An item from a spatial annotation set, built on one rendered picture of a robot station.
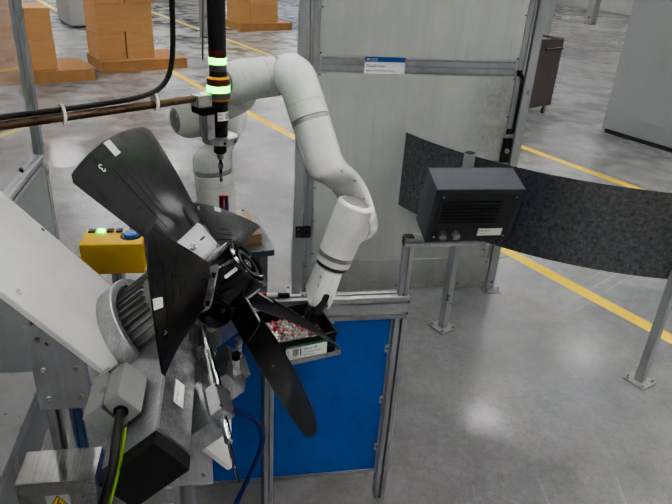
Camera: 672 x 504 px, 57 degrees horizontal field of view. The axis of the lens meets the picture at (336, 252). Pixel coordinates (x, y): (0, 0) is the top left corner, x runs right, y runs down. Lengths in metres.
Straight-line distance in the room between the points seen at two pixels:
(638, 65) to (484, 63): 4.40
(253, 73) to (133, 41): 7.99
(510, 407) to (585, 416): 0.33
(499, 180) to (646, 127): 5.79
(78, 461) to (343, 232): 0.73
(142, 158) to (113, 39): 8.16
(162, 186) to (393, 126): 2.10
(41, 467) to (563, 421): 2.17
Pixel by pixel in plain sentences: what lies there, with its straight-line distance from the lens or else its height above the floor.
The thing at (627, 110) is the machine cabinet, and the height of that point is 0.31.
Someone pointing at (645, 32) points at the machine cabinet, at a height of 1.11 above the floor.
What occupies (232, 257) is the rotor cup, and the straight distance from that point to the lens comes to 1.22.
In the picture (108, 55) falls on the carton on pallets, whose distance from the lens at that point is 9.43.
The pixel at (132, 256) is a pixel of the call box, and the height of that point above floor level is 1.03.
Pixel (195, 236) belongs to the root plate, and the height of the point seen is 1.27.
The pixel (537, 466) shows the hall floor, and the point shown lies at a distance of 2.72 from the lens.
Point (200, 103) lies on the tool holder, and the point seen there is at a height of 1.53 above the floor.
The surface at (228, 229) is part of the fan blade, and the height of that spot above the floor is 1.20.
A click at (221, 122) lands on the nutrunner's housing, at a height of 1.49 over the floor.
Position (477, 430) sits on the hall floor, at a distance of 2.79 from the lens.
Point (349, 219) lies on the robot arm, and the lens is 1.37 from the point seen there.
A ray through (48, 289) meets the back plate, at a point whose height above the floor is 1.22.
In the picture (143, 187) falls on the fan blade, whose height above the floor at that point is 1.37.
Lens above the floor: 1.82
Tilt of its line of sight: 27 degrees down
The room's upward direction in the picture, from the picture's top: 4 degrees clockwise
